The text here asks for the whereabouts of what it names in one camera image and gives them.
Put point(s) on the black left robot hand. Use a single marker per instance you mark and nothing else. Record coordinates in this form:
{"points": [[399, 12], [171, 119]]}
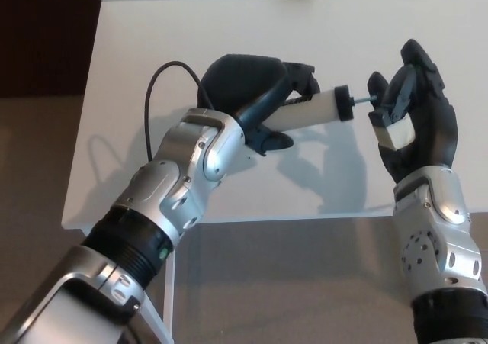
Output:
{"points": [[244, 81]]}

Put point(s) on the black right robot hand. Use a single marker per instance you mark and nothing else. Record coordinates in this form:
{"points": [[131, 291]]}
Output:
{"points": [[434, 130]]}

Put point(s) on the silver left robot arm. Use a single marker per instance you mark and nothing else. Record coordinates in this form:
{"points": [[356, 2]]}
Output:
{"points": [[171, 191]]}

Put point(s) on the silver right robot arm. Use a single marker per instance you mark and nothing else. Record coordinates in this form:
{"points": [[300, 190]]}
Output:
{"points": [[438, 245]]}

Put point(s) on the dark brown partition panel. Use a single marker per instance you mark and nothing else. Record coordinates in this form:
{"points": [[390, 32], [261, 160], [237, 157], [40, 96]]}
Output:
{"points": [[42, 35]]}

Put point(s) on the white metal desk leg frame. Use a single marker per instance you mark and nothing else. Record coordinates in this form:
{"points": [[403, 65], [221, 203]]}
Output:
{"points": [[169, 302]]}

